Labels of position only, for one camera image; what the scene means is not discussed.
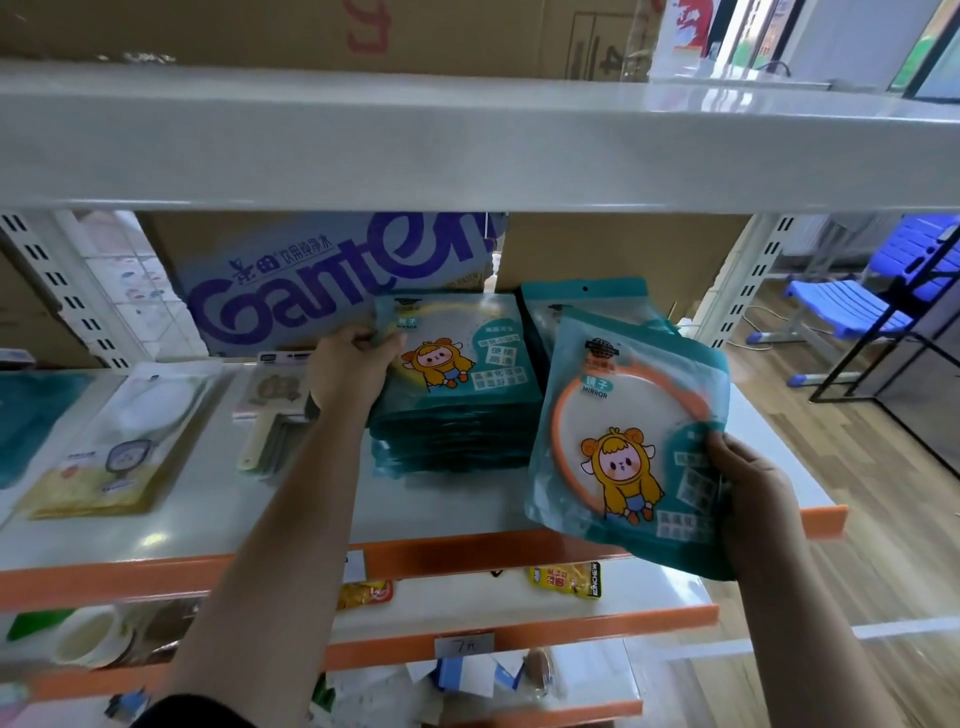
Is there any person's right hand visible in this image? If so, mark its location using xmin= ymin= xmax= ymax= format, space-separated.
xmin=704 ymin=431 xmax=808 ymax=583

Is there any person's left hand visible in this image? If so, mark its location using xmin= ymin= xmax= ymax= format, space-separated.
xmin=307 ymin=323 xmax=408 ymax=421

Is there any beige hand mirror brown print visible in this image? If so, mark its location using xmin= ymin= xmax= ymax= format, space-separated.
xmin=232 ymin=352 xmax=316 ymax=478

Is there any teal packet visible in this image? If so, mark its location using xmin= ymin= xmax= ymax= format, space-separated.
xmin=524 ymin=308 xmax=738 ymax=583

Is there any cream packaged hand mirror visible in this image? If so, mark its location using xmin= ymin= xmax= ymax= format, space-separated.
xmin=14 ymin=362 xmax=226 ymax=520

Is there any white metal shelf orange trim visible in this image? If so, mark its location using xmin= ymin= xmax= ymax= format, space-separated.
xmin=0 ymin=212 xmax=151 ymax=376
xmin=0 ymin=59 xmax=960 ymax=728

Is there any person's right forearm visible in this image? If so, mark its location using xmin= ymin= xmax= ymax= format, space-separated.
xmin=738 ymin=554 xmax=899 ymax=728

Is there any person's left forearm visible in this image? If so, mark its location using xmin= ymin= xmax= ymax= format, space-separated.
xmin=153 ymin=397 xmax=378 ymax=728

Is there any person's black shirt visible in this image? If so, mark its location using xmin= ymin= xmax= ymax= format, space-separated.
xmin=131 ymin=693 xmax=258 ymax=728

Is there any cardboard sheet blue lettering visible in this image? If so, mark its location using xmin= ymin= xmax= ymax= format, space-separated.
xmin=138 ymin=212 xmax=511 ymax=358

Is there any yellow snack sachet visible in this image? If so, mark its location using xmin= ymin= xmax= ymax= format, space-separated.
xmin=335 ymin=579 xmax=395 ymax=610
xmin=528 ymin=562 xmax=604 ymax=599

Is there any blue plastic stool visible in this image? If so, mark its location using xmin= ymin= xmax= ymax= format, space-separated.
xmin=746 ymin=213 xmax=960 ymax=389

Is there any black metal rack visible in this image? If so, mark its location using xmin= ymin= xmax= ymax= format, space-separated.
xmin=809 ymin=224 xmax=960 ymax=481

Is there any plain brown cardboard sheet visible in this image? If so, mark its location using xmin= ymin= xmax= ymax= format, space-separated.
xmin=494 ymin=213 xmax=751 ymax=324

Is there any white paper price tag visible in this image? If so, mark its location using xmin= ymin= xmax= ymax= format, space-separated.
xmin=433 ymin=632 xmax=496 ymax=660

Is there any brown plastic cup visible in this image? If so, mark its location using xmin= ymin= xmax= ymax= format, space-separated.
xmin=131 ymin=599 xmax=201 ymax=666

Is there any pile of white paper cards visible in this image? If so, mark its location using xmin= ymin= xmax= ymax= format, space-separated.
xmin=329 ymin=648 xmax=625 ymax=728

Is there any brown cardboard box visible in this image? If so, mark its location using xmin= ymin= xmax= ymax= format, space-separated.
xmin=0 ymin=0 xmax=669 ymax=82

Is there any beige paper cup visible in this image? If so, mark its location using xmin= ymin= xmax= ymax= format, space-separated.
xmin=50 ymin=605 xmax=136 ymax=670

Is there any green snack packet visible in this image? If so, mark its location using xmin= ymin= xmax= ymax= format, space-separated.
xmin=5 ymin=608 xmax=76 ymax=643

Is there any pile of colourful cards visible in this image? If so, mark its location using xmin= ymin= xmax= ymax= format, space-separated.
xmin=104 ymin=689 xmax=152 ymax=726

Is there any red fabric banner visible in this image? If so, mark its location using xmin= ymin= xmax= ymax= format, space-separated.
xmin=671 ymin=0 xmax=722 ymax=58

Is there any white wall radiator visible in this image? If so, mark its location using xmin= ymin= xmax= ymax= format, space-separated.
xmin=779 ymin=213 xmax=901 ymax=273

